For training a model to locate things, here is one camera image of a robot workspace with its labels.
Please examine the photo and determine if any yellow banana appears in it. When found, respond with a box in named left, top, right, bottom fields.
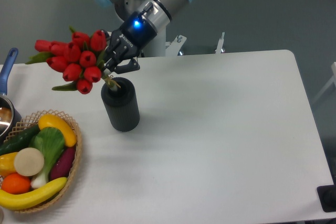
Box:
left=1, top=177, right=68, bottom=210

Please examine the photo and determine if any black device at edge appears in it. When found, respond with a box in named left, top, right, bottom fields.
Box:
left=317, top=185, right=335, bottom=212

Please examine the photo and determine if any white frame at right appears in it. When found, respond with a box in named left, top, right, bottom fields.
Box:
left=312, top=62, right=335, bottom=106

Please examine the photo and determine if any beige round disc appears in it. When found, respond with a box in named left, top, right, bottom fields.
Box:
left=14, top=147, right=44, bottom=177

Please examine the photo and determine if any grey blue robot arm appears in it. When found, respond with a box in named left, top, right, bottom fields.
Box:
left=95, top=0, right=193, bottom=74

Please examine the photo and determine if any red tulip bouquet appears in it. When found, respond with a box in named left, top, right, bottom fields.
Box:
left=26, top=27, right=120, bottom=94

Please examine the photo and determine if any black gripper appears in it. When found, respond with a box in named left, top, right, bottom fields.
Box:
left=101, top=12, right=157, bottom=74

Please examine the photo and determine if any blue handled saucepan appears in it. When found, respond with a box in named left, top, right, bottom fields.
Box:
left=1, top=48, right=22, bottom=144

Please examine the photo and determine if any green cucumber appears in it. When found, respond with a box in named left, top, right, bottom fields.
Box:
left=1, top=125, right=40, bottom=155

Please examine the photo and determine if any purple sweet potato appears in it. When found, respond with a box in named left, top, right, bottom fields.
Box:
left=49, top=147, right=76, bottom=180

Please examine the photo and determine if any white metal base bracket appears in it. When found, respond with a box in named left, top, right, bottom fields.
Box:
left=165, top=32, right=226, bottom=57

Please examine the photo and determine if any dark grey ribbed vase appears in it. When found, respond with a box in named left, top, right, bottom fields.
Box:
left=101, top=77, right=140, bottom=132

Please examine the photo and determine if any woven wicker basket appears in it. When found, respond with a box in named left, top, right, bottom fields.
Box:
left=1, top=110, right=82, bottom=213

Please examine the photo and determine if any green bok choy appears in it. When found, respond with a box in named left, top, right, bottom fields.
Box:
left=29, top=127, right=65, bottom=189

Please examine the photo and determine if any yellow bell pepper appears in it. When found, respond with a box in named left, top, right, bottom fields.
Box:
left=0, top=152, right=18, bottom=177

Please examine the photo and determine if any orange fruit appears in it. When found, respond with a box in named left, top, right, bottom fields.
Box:
left=1, top=173, right=30, bottom=195

